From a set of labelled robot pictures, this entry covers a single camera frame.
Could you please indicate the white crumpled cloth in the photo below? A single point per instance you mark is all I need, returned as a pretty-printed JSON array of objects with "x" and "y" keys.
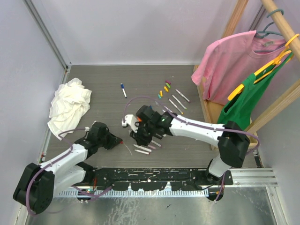
[{"x": 71, "y": 101}]

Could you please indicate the yellow clothes hanger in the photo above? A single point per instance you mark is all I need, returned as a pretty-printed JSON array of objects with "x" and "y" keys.
[{"x": 268, "y": 68}]

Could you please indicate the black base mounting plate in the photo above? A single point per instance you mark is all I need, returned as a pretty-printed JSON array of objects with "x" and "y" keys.
[{"x": 149, "y": 179}]

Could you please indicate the blue capped white marker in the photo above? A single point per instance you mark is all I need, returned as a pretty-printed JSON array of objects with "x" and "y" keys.
[{"x": 123, "y": 90}]

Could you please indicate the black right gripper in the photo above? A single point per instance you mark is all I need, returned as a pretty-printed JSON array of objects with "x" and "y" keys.
[{"x": 141, "y": 139}]

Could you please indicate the pink t-shirt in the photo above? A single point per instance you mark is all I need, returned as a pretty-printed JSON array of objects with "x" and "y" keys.
[{"x": 229, "y": 61}]

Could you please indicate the grey-blue clothes hanger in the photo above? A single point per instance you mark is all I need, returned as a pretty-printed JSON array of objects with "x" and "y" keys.
[{"x": 265, "y": 32}]

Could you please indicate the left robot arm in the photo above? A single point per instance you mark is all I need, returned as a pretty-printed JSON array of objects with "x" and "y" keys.
[{"x": 39, "y": 184}]

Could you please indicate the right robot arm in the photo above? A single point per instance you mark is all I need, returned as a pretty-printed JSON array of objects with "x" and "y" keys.
[{"x": 231, "y": 142}]

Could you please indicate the green tank top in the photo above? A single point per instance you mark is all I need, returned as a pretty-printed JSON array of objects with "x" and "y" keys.
[{"x": 244, "y": 98}]

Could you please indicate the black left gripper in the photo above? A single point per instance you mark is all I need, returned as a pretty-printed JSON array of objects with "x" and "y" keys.
[{"x": 113, "y": 142}]

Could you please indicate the green capped white marker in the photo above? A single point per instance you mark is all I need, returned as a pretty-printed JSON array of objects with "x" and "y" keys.
[{"x": 179, "y": 102}]

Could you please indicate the wooden hanging rod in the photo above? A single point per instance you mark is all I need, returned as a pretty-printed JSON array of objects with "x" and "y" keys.
[{"x": 284, "y": 27}]

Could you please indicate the red capped white marker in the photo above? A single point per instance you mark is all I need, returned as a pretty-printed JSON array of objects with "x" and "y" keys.
[{"x": 141, "y": 151}]

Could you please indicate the white slotted cable duct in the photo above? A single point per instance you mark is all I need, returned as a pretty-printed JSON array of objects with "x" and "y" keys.
[{"x": 71, "y": 192}]

